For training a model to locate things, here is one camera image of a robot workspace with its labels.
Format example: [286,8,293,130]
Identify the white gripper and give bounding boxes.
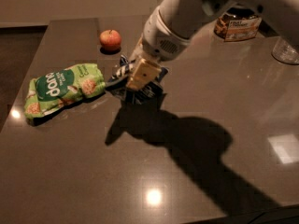
[126,7,190,91]

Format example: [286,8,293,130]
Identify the blue chip bag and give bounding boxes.
[106,55,168,105]

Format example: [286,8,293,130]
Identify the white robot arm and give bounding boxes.
[127,0,299,91]

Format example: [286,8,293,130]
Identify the green rice chip bag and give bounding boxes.
[24,63,106,119]

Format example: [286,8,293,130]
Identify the red apple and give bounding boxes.
[99,30,121,51]

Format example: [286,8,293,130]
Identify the glass jar with black lid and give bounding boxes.
[214,6,262,42]

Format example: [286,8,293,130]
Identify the clear drinking glass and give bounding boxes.
[272,37,299,65]

